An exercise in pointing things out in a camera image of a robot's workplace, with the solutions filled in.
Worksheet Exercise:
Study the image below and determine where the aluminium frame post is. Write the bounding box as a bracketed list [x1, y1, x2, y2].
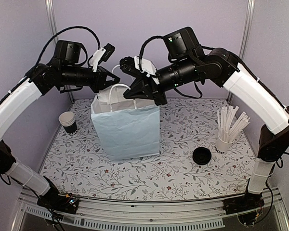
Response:
[226, 0, 256, 103]
[45, 0, 75, 103]

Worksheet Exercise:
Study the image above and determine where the stack of black lids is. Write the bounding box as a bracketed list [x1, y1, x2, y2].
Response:
[192, 147, 212, 166]

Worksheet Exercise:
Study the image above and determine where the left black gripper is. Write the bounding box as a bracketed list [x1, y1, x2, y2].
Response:
[61, 64, 120, 92]

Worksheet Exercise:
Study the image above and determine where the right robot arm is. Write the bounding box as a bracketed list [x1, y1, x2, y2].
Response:
[119, 27, 289, 210]

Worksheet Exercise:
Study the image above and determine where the white paper bag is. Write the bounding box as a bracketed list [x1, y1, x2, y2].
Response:
[91, 83, 160, 160]

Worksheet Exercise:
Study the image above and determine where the stack of black cups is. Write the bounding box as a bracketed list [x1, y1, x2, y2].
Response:
[58, 111, 78, 135]

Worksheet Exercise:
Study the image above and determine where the floral table mat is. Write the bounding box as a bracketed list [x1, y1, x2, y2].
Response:
[40, 99, 255, 201]

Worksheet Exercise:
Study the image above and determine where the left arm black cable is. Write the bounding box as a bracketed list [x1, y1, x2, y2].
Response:
[36, 26, 102, 65]

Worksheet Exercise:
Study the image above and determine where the left aluminium frame post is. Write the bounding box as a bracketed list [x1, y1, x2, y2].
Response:
[45, 0, 75, 103]

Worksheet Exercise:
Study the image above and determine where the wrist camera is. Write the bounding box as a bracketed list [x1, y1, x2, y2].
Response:
[119, 56, 160, 87]
[87, 43, 115, 73]

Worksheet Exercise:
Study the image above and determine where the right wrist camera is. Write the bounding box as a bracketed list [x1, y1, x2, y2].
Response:
[119, 56, 160, 87]

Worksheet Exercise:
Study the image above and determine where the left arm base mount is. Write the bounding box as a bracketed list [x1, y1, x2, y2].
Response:
[37, 190, 79, 214]

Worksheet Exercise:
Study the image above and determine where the white cup holding straws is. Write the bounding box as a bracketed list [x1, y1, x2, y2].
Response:
[215, 135, 233, 154]

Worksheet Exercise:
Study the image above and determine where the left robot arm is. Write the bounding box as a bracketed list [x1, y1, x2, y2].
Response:
[0, 40, 120, 209]

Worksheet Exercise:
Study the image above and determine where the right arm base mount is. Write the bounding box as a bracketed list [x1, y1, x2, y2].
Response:
[223, 192, 264, 226]

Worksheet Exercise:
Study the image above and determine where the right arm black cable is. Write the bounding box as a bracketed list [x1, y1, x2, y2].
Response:
[138, 35, 166, 70]

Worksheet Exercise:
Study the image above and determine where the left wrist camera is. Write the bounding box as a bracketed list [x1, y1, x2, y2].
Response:
[87, 43, 115, 73]

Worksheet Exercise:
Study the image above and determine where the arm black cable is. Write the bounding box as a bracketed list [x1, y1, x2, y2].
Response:
[36, 26, 102, 65]
[138, 35, 166, 70]

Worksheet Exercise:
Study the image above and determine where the right aluminium frame post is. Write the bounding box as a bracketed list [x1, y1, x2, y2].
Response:
[226, 0, 256, 103]

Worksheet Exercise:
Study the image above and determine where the front aluminium rail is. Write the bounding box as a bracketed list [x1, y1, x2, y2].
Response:
[12, 188, 289, 231]

